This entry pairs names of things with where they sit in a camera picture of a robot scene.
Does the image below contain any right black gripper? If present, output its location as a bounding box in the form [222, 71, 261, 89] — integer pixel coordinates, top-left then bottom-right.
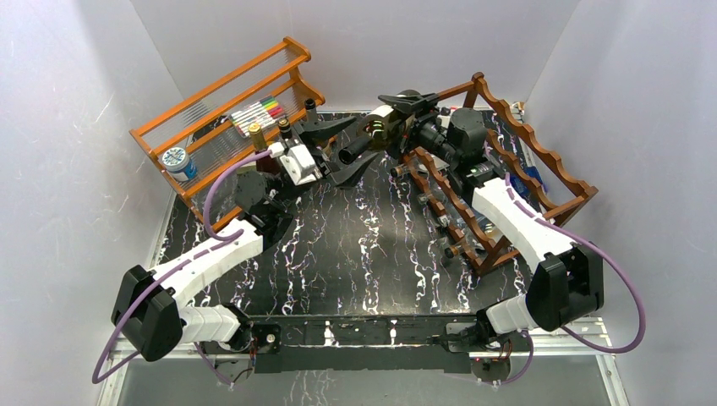
[369, 92, 460, 167]

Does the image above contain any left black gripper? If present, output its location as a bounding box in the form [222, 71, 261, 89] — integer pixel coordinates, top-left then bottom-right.
[273, 118, 378, 211]

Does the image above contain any red wine bottle gold cap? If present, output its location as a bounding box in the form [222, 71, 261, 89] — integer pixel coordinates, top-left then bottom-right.
[248, 122, 280, 174]

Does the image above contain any green wine bottle white label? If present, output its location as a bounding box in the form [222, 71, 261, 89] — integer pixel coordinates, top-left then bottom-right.
[338, 104, 411, 164]

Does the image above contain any clear liquor bottle dark label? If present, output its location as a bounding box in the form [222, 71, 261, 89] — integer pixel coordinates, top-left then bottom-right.
[276, 118, 293, 143]

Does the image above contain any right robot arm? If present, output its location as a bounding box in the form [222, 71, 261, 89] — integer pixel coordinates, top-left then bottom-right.
[379, 91, 604, 350]

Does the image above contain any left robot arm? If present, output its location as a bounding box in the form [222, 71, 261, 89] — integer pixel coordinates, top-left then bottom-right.
[111, 117, 376, 362]

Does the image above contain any orange wooden shelf rack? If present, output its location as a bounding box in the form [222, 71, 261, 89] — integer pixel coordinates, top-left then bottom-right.
[129, 36, 326, 221]

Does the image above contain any blue label clear bottle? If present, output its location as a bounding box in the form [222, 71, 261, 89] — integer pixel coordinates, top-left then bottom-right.
[509, 162, 544, 199]

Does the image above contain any lower clear bottle in rack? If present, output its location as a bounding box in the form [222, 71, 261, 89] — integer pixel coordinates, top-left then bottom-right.
[436, 210, 488, 260]

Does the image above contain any brown wooden wine rack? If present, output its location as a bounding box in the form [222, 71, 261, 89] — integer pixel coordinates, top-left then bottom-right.
[383, 72, 598, 276]

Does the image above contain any pack of coloured markers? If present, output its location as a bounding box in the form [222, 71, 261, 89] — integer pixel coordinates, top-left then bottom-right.
[229, 96, 285, 138]

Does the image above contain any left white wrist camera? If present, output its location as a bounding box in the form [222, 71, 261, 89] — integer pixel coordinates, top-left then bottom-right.
[268, 142, 321, 186]

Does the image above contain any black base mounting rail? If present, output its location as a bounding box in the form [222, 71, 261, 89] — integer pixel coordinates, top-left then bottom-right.
[200, 314, 529, 378]

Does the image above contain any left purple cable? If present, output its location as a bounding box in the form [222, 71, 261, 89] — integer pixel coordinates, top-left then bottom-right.
[91, 150, 276, 386]

